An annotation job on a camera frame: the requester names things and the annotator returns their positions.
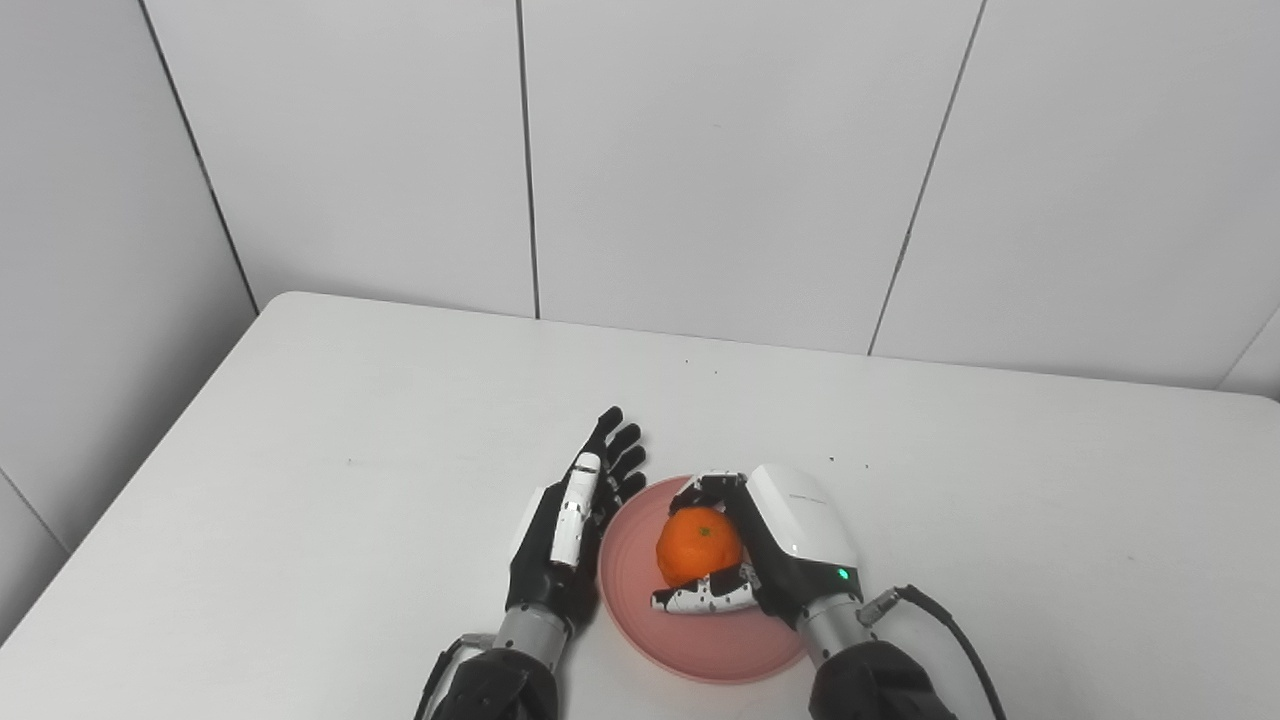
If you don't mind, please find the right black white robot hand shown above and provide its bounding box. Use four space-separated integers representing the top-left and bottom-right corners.
649 463 867 632

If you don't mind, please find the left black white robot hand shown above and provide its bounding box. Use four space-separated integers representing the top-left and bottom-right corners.
504 404 649 634

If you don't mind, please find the orange fruit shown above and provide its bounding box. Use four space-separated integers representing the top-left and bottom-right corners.
654 505 746 590

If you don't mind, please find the pink round plate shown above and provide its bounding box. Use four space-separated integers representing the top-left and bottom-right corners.
596 474 812 687

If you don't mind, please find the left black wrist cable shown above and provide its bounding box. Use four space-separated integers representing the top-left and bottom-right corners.
412 633 483 720

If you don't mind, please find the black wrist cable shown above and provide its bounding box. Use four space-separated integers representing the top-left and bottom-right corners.
412 633 483 720
857 584 1010 720

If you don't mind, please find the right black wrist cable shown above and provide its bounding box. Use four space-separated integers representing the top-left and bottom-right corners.
857 584 1010 720

